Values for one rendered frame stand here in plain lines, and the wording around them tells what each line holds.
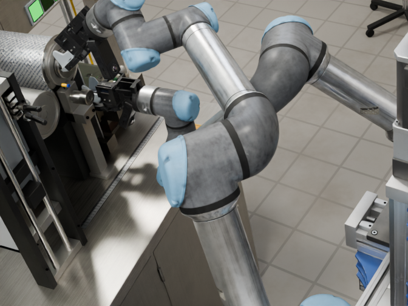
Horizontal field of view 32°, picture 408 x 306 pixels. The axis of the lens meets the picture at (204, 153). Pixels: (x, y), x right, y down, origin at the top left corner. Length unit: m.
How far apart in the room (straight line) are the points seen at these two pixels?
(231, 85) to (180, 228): 0.73
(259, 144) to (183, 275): 0.91
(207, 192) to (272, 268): 1.62
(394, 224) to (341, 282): 1.37
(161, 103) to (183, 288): 0.59
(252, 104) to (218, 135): 0.10
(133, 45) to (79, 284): 0.61
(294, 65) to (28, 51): 0.68
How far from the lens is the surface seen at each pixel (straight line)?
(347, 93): 1.74
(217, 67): 1.43
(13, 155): 1.64
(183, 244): 2.07
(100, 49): 1.72
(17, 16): 2.26
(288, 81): 1.59
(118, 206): 1.94
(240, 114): 1.30
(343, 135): 3.36
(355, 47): 3.89
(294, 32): 1.67
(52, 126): 1.90
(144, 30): 1.57
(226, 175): 1.27
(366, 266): 1.98
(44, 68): 1.84
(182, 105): 1.81
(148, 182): 1.98
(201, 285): 2.25
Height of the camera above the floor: 2.24
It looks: 41 degrees down
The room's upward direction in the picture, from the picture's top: 14 degrees counter-clockwise
